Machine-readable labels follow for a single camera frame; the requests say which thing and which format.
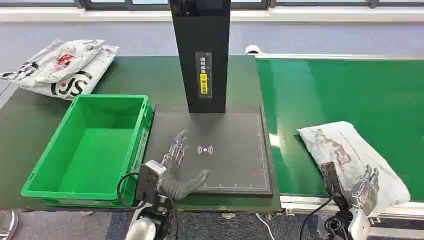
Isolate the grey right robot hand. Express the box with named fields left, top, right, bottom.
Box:
left=350, top=164, right=381, bottom=217

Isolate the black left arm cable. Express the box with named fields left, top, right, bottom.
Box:
left=116, top=171, right=149, bottom=211

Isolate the white floor cable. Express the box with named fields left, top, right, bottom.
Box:
left=255, top=212, right=276, bottom=240

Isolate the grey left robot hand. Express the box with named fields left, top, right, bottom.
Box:
left=159, top=129, right=210, bottom=202

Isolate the white parcel with black letters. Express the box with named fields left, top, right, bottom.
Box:
left=18, top=45, right=120, bottom=101

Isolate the white parcel with red print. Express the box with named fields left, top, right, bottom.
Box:
left=0, top=39, right=106, bottom=84

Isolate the green conveyor belt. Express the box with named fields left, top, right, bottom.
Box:
left=255, top=58, right=424, bottom=202

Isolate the green plastic crate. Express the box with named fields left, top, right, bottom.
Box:
left=20, top=94, right=154, bottom=210

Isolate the black parcel scanner stand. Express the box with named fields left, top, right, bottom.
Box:
left=140, top=0, right=274, bottom=198

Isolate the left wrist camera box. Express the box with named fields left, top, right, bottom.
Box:
left=136, top=159, right=167, bottom=206

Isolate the white conveyor roller end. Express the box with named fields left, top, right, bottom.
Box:
left=245, top=44, right=263, bottom=56

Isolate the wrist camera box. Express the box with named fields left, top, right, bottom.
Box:
left=136, top=159, right=167, bottom=206
left=320, top=161, right=349, bottom=210

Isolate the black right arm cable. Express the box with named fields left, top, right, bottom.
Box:
left=299, top=195, right=336, bottom=240

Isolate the black and yellow label sticker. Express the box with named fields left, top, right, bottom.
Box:
left=194, top=51, right=213, bottom=100

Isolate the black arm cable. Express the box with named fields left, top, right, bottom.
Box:
left=299, top=195, right=336, bottom=240
left=116, top=171, right=149, bottom=211

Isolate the chrome chair base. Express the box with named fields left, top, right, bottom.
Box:
left=0, top=210, right=19, bottom=240

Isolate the pale grey parcel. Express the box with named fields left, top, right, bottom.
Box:
left=296, top=120, right=412, bottom=209

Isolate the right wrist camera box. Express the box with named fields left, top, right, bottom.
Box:
left=320, top=161, right=349, bottom=210

